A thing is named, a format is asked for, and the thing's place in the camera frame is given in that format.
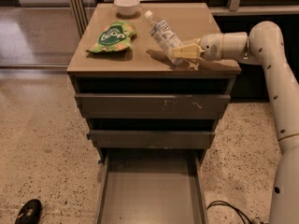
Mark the grey open bottom drawer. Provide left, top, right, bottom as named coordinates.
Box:
left=96, top=153, right=208, bottom=224

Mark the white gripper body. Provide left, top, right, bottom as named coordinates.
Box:
left=200, top=34, right=224, bottom=61

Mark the black cable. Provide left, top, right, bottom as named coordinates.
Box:
left=206, top=200, right=254, bottom=224

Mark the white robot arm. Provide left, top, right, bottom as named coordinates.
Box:
left=172, top=21, right=299, bottom=224

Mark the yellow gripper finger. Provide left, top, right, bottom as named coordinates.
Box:
left=168, top=44, right=206, bottom=59
left=182, top=38, right=201, bottom=46

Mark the clear plastic water bottle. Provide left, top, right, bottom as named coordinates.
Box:
left=144, top=10, right=183, bottom=65

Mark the grey top drawer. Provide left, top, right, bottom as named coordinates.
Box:
left=75, top=93, right=230, bottom=119

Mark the grey middle drawer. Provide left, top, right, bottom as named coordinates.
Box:
left=89, top=130, right=215, bottom=149

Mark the black shoe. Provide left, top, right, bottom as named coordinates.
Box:
left=14, top=199, right=42, bottom=224

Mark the grey drawer cabinet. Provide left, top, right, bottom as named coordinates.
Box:
left=67, top=3, right=240, bottom=158

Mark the white ceramic bowl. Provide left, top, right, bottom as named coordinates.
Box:
left=114, top=0, right=140, bottom=17

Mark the green snack bag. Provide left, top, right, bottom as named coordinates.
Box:
left=88, top=21, right=136, bottom=53

